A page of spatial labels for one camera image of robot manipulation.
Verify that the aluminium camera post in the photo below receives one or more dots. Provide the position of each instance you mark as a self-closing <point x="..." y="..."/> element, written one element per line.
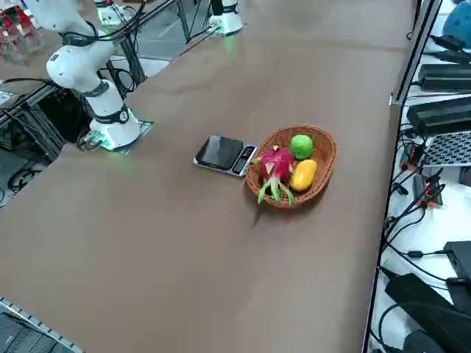
<point x="416" y="51"/>

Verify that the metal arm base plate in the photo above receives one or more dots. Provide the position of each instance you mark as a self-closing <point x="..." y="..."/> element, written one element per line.
<point x="238" y="31"/>
<point x="145" y="127"/>

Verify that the yellow mango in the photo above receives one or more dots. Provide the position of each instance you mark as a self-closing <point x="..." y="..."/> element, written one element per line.
<point x="303" y="175"/>

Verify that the black bag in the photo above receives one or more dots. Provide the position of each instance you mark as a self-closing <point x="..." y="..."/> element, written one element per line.
<point x="423" y="309"/>

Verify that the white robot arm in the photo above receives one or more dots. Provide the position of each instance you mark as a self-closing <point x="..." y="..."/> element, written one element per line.
<point x="228" y="16"/>
<point x="70" y="68"/>

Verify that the black keyboard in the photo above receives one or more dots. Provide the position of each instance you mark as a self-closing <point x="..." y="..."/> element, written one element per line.
<point x="22" y="336"/>

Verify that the black red clamp device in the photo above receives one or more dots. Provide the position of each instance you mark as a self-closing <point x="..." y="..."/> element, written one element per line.
<point x="428" y="191"/>

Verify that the brown wicker basket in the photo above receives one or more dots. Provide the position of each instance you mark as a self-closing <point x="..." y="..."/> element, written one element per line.
<point x="324" y="158"/>

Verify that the blue fabric object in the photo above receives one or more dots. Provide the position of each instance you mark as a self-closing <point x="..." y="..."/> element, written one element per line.
<point x="458" y="20"/>

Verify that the black power adapter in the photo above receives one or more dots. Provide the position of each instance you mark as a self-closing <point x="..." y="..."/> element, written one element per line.
<point x="439" y="114"/>
<point x="447" y="77"/>

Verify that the clear shelf with red items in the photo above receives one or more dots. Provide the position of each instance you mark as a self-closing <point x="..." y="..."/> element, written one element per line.
<point x="18" y="33"/>

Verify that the silver perforated stand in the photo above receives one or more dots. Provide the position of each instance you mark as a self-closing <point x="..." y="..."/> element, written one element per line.
<point x="449" y="149"/>

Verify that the white unit with green light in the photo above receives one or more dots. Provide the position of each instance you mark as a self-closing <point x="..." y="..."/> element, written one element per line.
<point x="107" y="14"/>

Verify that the pink dragon fruit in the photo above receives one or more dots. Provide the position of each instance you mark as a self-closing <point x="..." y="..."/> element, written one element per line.
<point x="277" y="163"/>

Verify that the black flat box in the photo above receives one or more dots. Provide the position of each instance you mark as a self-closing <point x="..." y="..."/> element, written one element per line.
<point x="461" y="263"/>

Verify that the white electronic scale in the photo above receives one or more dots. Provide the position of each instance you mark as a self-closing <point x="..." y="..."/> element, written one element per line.
<point x="221" y="150"/>

